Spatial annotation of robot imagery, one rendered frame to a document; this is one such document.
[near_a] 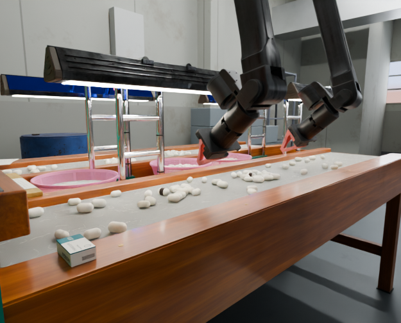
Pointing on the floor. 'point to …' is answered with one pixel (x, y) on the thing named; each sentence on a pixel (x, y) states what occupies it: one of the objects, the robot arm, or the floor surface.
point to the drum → (52, 145)
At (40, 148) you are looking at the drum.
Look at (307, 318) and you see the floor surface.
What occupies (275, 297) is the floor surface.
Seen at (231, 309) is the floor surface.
